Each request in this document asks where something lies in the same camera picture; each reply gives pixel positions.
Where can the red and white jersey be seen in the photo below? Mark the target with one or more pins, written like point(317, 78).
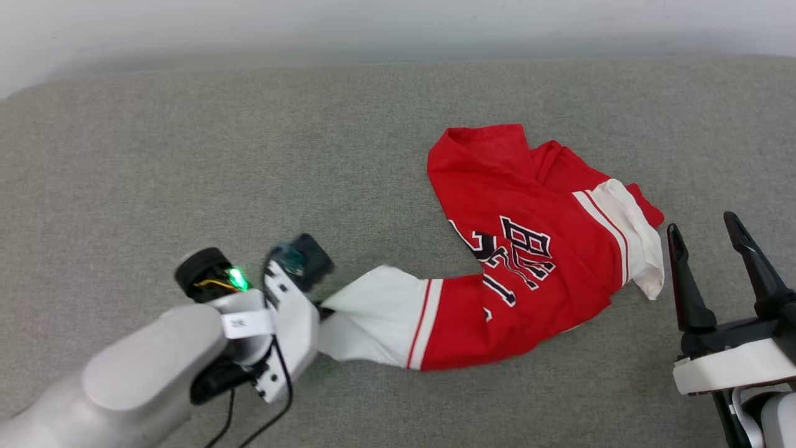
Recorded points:
point(528, 280)

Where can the white paper label tag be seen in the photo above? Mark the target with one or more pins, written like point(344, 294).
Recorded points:
point(245, 323)

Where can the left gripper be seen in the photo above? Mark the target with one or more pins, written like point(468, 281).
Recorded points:
point(298, 336)

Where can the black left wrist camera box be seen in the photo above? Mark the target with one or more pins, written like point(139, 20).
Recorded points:
point(314, 261)

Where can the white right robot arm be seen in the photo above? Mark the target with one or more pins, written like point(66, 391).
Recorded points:
point(780, 426)

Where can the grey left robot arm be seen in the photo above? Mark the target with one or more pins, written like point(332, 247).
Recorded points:
point(124, 379)

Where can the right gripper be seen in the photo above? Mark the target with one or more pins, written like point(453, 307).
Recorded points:
point(734, 367)

